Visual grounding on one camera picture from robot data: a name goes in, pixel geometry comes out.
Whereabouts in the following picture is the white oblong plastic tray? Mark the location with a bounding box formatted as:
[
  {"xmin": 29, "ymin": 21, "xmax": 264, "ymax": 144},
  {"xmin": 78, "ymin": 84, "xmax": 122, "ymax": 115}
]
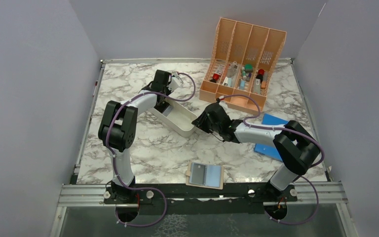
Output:
[{"xmin": 148, "ymin": 99, "xmax": 197, "ymax": 137}]

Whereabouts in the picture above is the red capped bottle right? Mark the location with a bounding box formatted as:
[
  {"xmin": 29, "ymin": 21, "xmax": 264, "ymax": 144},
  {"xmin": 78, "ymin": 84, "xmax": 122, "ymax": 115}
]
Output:
[{"xmin": 256, "ymin": 69, "xmax": 265, "ymax": 83}]

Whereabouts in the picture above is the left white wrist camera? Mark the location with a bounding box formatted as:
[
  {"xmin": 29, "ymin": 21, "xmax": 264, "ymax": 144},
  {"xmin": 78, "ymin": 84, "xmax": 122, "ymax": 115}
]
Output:
[{"xmin": 168, "ymin": 74, "xmax": 183, "ymax": 92}]

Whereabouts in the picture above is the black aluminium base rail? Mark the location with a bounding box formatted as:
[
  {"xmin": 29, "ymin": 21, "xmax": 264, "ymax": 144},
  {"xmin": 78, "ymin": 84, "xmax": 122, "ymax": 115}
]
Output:
[{"xmin": 58, "ymin": 182, "xmax": 348, "ymax": 216}]

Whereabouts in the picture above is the red capped black bottle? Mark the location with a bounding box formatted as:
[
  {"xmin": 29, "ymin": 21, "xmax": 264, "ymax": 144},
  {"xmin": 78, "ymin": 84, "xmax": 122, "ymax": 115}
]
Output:
[{"xmin": 209, "ymin": 74, "xmax": 221, "ymax": 83}]

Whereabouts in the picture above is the purple cable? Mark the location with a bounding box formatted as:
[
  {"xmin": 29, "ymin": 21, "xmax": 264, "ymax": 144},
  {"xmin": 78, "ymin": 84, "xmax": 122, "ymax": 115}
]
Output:
[
  {"xmin": 105, "ymin": 72, "xmax": 197, "ymax": 228},
  {"xmin": 215, "ymin": 95, "xmax": 326, "ymax": 226}
]

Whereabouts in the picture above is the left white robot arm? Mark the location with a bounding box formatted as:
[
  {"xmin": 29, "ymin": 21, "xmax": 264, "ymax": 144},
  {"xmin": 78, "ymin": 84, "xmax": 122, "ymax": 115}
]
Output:
[{"xmin": 98, "ymin": 70, "xmax": 182, "ymax": 203}]

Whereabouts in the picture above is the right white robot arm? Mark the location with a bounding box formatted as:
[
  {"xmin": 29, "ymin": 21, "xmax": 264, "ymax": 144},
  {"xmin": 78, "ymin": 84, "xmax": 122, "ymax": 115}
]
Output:
[{"xmin": 192, "ymin": 102, "xmax": 324, "ymax": 201}]

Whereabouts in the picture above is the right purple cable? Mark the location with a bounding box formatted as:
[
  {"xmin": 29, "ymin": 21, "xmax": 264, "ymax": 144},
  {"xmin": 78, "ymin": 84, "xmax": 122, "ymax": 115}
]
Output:
[{"xmin": 215, "ymin": 95, "xmax": 326, "ymax": 226}]

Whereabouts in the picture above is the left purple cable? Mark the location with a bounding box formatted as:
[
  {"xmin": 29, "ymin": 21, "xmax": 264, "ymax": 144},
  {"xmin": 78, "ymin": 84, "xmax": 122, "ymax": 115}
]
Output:
[{"xmin": 105, "ymin": 72, "xmax": 197, "ymax": 228}]

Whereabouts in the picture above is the green capped bottle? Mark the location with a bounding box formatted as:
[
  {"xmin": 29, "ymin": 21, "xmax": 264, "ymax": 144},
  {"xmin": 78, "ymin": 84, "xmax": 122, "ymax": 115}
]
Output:
[{"xmin": 244, "ymin": 64, "xmax": 254, "ymax": 73}]

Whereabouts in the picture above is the peach plastic desk organizer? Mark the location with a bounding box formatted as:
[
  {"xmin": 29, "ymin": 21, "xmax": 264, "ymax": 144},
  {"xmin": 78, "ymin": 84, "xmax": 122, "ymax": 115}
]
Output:
[{"xmin": 199, "ymin": 18, "xmax": 286, "ymax": 114}]

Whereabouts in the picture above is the black credit card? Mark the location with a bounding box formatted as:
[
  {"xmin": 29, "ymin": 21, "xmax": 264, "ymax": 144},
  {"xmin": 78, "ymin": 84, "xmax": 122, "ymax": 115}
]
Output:
[{"xmin": 189, "ymin": 162, "xmax": 207, "ymax": 185}]

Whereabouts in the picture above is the stack of cards in tray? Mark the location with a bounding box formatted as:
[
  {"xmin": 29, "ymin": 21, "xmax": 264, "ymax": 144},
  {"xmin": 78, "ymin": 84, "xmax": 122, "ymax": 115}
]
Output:
[{"xmin": 162, "ymin": 105, "xmax": 173, "ymax": 117}]

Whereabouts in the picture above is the blue flat board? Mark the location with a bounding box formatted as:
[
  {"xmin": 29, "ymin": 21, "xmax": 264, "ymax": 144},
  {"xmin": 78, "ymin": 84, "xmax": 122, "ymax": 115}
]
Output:
[{"xmin": 254, "ymin": 114, "xmax": 288, "ymax": 162}]

